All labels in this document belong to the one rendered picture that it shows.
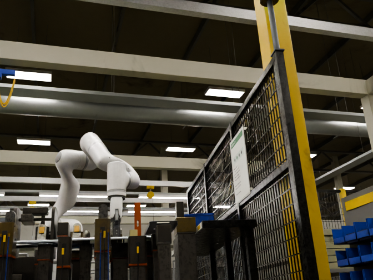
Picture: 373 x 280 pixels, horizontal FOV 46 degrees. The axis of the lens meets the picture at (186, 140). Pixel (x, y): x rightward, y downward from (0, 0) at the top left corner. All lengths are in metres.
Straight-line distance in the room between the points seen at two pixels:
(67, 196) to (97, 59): 2.91
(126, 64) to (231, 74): 1.30
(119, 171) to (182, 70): 3.40
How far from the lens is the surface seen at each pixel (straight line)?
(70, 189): 2.38
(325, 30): 4.80
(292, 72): 1.76
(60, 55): 5.08
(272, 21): 1.71
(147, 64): 5.17
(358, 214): 3.71
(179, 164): 8.52
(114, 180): 1.95
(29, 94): 9.91
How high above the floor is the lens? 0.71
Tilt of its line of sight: 21 degrees up
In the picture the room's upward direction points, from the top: 3 degrees counter-clockwise
